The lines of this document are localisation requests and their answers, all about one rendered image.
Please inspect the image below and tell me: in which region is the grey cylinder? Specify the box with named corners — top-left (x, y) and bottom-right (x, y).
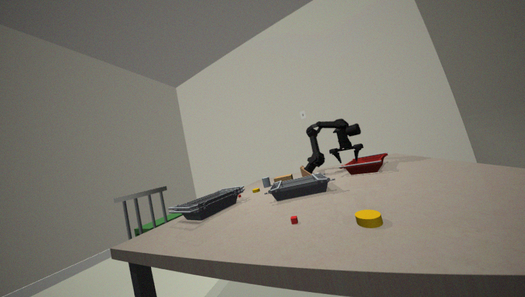
top-left (262, 177), bottom-right (271, 188)

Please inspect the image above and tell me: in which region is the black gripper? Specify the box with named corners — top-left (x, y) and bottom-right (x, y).
top-left (329, 137), bottom-right (363, 163)

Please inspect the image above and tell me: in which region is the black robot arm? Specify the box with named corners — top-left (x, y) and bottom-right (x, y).
top-left (304, 119), bottom-right (361, 174)

